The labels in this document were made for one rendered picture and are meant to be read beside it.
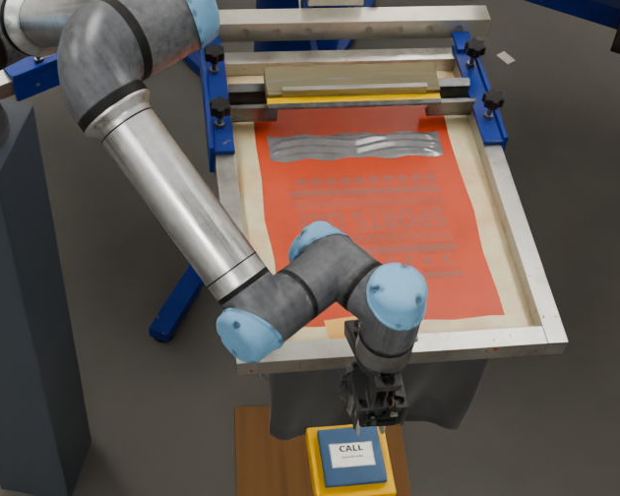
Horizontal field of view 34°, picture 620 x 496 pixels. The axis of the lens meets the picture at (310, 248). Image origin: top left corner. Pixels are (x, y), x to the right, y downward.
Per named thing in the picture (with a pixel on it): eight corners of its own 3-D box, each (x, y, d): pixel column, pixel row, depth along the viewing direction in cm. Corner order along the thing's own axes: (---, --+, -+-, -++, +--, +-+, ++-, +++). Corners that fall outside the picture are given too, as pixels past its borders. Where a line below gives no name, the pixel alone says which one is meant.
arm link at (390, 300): (393, 245, 129) (445, 284, 125) (381, 296, 137) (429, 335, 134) (350, 278, 125) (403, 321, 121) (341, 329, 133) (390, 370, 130)
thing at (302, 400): (466, 431, 220) (514, 317, 186) (259, 448, 213) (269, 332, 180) (464, 418, 222) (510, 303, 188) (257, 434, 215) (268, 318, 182)
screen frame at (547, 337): (563, 353, 182) (569, 341, 179) (235, 376, 173) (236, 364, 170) (465, 60, 230) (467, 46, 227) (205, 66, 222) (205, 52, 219)
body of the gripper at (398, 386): (350, 431, 143) (360, 387, 133) (341, 379, 148) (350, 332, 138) (403, 427, 144) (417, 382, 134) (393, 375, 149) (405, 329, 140)
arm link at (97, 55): (22, 20, 118) (271, 360, 119) (97, -18, 124) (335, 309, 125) (6, 63, 128) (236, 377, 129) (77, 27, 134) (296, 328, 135)
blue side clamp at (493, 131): (501, 161, 213) (509, 137, 207) (477, 161, 212) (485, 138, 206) (468, 65, 231) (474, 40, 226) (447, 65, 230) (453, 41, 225)
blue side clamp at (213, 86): (234, 171, 205) (235, 147, 199) (209, 172, 204) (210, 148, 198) (222, 71, 223) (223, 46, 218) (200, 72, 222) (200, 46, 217)
